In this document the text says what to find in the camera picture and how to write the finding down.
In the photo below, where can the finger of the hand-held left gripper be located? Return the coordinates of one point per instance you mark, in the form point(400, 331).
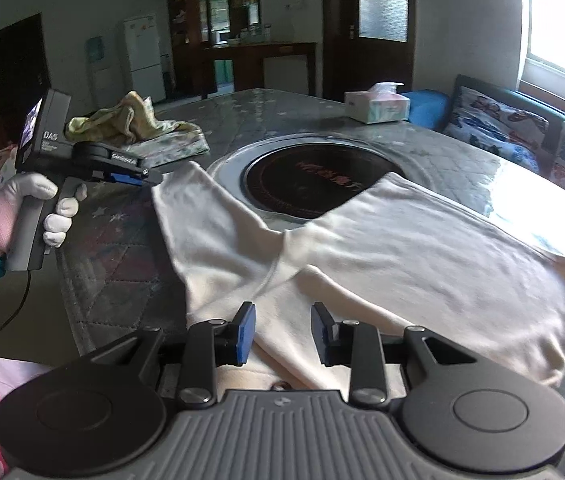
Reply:
point(135, 178)

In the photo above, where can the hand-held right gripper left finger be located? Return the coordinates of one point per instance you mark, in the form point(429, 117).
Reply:
point(245, 332)

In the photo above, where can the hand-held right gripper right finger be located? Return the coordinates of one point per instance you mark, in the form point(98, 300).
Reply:
point(320, 332)

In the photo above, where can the cream long-sleeve shirt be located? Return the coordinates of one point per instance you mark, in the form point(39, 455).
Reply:
point(362, 250)

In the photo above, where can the person's left hand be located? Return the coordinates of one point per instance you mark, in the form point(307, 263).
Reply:
point(22, 190)

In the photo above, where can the folded floral cloth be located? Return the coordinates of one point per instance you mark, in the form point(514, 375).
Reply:
point(172, 150)

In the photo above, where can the yellow-green cloth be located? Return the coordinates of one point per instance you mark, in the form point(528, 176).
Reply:
point(112, 117)

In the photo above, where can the dark doorway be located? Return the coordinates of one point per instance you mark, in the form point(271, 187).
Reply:
point(10, 75)

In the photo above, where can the water dispenser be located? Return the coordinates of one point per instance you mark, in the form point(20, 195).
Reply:
point(97, 67)

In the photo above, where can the white refrigerator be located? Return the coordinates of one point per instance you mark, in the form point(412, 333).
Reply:
point(143, 60)

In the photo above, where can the round induction cooktop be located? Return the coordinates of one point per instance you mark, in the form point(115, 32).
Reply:
point(292, 172)

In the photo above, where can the dark wooden side table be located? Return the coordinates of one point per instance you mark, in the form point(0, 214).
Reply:
point(257, 52)

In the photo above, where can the dark wooden display cabinet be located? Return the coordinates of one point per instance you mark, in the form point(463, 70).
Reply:
point(212, 5)

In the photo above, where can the tissue box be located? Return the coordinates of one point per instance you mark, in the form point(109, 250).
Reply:
point(377, 105)

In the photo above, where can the blue sofa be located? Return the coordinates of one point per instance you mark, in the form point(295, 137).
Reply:
point(427, 110)

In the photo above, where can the dark wooden glass door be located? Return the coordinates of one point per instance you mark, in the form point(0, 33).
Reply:
point(367, 25)

